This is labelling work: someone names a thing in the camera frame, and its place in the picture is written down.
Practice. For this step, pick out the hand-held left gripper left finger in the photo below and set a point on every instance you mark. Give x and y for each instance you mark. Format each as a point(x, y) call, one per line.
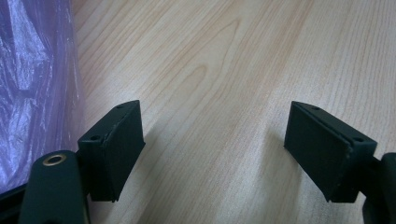
point(115, 155)

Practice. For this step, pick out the purple plastic trash bag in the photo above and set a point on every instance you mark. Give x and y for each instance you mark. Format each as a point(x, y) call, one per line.
point(34, 87)

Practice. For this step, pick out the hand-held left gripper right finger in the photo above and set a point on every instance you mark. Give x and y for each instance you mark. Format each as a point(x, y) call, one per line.
point(323, 155)

